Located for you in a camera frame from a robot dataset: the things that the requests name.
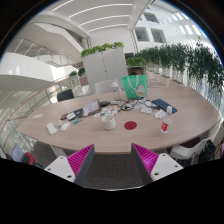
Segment green tote bag cat print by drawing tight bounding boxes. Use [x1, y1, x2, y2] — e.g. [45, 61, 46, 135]
[121, 74, 149, 100]

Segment white computer mouse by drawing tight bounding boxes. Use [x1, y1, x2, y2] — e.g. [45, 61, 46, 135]
[59, 121, 71, 132]

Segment tall clear bottle white lid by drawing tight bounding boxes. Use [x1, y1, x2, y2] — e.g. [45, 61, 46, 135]
[110, 79, 122, 102]

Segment black backpack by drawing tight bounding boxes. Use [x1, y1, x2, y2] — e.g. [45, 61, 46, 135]
[199, 139, 218, 163]

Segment white chair maroon seat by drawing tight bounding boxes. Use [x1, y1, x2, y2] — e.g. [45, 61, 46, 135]
[169, 128, 222, 162]

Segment row of green potted plants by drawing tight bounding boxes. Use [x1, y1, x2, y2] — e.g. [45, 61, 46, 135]
[134, 36, 224, 101]

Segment black office chair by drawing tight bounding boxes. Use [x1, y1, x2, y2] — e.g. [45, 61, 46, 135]
[56, 89, 75, 103]

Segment colourful sticker sheet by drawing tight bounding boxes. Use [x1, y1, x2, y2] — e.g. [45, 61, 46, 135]
[94, 105, 118, 118]

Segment white chair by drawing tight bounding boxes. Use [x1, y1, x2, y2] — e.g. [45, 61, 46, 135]
[94, 79, 121, 95]

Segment white cabinet topped with plants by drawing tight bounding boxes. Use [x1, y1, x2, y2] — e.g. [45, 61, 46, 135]
[80, 41, 129, 94]

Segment flat round red coaster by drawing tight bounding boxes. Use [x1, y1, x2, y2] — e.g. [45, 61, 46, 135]
[123, 120, 138, 131]

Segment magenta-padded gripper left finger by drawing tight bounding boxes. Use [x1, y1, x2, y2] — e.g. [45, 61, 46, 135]
[44, 143, 96, 187]

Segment white power strip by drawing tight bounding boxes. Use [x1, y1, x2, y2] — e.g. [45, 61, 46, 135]
[45, 122, 58, 136]

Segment black cable bundle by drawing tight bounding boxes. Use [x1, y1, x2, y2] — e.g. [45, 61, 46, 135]
[119, 99, 158, 112]

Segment white plastic packet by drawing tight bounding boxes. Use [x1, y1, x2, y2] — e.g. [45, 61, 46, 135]
[154, 109, 167, 120]

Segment dark blue keyboard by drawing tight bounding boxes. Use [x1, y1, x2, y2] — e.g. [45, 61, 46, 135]
[151, 98, 179, 115]

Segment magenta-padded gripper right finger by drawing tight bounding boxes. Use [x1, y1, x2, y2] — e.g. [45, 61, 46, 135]
[130, 143, 184, 186]

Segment wooden planter with green plants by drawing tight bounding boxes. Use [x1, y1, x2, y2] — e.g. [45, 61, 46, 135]
[125, 57, 147, 76]

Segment white grid-pattern cup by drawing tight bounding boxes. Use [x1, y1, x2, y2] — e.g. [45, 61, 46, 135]
[101, 114, 117, 131]

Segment small planters with green plants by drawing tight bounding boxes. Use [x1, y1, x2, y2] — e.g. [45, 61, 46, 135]
[68, 67, 89, 87]

